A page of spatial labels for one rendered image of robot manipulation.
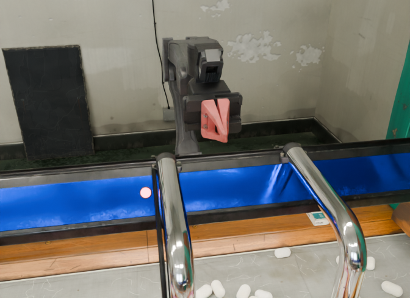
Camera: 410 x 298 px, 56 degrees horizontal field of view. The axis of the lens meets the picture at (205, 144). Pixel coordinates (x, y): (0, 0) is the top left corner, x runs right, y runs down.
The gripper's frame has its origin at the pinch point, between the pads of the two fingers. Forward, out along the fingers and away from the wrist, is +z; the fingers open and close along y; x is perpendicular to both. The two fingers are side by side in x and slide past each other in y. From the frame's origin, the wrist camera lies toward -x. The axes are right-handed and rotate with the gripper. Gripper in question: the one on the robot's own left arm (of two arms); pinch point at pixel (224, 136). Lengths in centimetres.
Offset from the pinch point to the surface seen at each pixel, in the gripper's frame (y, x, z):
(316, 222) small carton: 24.1, 29.2, -8.2
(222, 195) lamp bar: -4.2, -1.7, 16.5
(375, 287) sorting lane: 29.0, 32.0, 8.3
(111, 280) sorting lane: -20.9, 32.4, -3.5
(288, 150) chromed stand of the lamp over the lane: 3.8, -6.1, 15.1
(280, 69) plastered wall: 90, 63, -194
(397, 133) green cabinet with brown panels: 46, 14, -17
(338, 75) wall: 122, 61, -170
